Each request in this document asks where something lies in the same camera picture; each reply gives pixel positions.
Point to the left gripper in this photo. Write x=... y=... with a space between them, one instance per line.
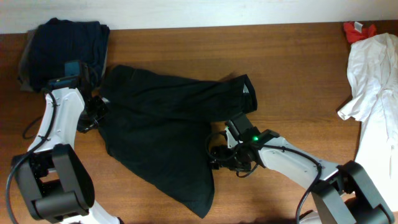
x=94 y=112

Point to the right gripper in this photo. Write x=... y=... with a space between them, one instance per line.
x=219 y=154

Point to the black t-shirt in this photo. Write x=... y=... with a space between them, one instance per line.
x=157 y=126

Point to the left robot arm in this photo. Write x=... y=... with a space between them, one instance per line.
x=52 y=180

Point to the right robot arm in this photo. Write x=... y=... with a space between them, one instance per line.
x=333 y=193

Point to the folded grey garment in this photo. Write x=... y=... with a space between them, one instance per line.
x=23 y=65

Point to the folded navy garment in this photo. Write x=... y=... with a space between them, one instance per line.
x=60 y=41

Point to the white garment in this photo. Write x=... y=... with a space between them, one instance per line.
x=372 y=74

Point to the red garment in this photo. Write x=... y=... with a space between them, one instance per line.
x=355 y=31

